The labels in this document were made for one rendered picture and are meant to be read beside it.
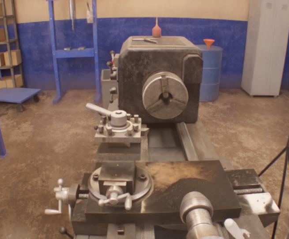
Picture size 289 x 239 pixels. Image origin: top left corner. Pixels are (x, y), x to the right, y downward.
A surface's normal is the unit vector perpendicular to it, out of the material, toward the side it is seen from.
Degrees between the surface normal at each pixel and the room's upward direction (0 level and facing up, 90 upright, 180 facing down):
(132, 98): 90
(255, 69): 90
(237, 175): 0
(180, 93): 90
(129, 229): 0
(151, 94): 90
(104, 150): 0
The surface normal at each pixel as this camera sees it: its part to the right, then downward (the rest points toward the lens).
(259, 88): 0.03, 0.42
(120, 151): 0.00, -0.91
